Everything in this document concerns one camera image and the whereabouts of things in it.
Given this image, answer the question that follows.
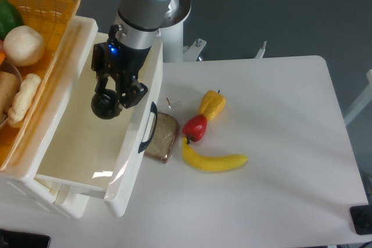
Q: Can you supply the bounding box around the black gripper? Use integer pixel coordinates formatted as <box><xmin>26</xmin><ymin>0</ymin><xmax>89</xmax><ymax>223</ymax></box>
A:
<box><xmin>91</xmin><ymin>40</ymin><xmax>151</xmax><ymax>109</ymax></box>

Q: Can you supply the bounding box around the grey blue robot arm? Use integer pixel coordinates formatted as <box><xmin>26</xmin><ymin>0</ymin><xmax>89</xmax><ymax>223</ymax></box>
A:
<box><xmin>91</xmin><ymin>0</ymin><xmax>171</xmax><ymax>119</ymax></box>

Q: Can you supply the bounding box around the white open upper drawer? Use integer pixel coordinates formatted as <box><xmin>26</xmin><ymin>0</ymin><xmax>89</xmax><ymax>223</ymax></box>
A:
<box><xmin>37</xmin><ymin>39</ymin><xmax>163</xmax><ymax>217</ymax></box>

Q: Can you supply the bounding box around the white plastic drawer cabinet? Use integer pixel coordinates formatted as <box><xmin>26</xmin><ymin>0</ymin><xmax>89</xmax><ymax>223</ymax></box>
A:
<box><xmin>1</xmin><ymin>16</ymin><xmax>98</xmax><ymax>218</ymax></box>

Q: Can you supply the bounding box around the wrapped brown bread slice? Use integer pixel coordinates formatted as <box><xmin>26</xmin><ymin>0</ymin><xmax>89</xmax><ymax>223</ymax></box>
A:
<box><xmin>144</xmin><ymin>97</ymin><xmax>181</xmax><ymax>164</ymax></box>

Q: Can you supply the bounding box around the beige croissant pastry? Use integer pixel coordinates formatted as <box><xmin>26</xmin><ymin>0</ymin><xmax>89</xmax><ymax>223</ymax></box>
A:
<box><xmin>8</xmin><ymin>73</ymin><xmax>41</xmax><ymax>128</ymax></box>

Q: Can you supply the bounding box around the red bell pepper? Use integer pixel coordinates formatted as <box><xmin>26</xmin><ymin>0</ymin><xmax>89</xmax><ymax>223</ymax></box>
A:
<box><xmin>182</xmin><ymin>115</ymin><xmax>208</xmax><ymax>144</ymax></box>

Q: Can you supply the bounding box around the yellow woven basket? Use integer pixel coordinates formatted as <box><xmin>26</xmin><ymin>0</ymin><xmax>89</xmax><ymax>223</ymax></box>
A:
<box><xmin>1</xmin><ymin>0</ymin><xmax>81</xmax><ymax>166</ymax></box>

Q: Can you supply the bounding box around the yellow bell pepper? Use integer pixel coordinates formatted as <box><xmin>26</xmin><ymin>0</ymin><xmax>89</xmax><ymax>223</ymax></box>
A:
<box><xmin>198</xmin><ymin>90</ymin><xmax>226</xmax><ymax>121</ymax></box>

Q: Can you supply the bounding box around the white round bun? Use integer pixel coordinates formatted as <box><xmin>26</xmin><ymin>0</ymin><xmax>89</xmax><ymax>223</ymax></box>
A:
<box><xmin>3</xmin><ymin>26</ymin><xmax>45</xmax><ymax>67</ymax></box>

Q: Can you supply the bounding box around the tan bread roll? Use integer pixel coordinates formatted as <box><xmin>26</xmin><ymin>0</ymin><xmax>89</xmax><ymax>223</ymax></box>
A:
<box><xmin>0</xmin><ymin>71</ymin><xmax>20</xmax><ymax>115</ymax></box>

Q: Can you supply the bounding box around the yellow banana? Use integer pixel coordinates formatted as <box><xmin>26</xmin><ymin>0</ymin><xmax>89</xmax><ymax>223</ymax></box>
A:
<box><xmin>181</xmin><ymin>137</ymin><xmax>248</xmax><ymax>172</ymax></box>

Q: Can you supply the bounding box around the green bell pepper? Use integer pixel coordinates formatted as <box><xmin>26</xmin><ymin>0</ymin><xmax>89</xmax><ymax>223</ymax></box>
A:
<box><xmin>0</xmin><ymin>0</ymin><xmax>24</xmax><ymax>40</ymax></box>

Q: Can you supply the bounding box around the black device bottom left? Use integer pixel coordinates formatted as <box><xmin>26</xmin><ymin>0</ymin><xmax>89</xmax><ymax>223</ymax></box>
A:
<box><xmin>1</xmin><ymin>229</ymin><xmax>51</xmax><ymax>248</ymax></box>

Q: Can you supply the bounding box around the black device right corner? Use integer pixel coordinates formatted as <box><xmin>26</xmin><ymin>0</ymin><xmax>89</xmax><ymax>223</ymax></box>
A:
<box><xmin>349</xmin><ymin>205</ymin><xmax>371</xmax><ymax>235</ymax></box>

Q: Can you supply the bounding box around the black drawer handle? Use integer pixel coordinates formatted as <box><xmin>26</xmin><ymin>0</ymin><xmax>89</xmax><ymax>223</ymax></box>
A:
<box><xmin>138</xmin><ymin>102</ymin><xmax>158</xmax><ymax>153</ymax></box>

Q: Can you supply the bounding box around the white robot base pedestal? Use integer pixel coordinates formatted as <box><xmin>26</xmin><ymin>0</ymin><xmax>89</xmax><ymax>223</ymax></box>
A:
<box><xmin>158</xmin><ymin>0</ymin><xmax>206</xmax><ymax>63</ymax></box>

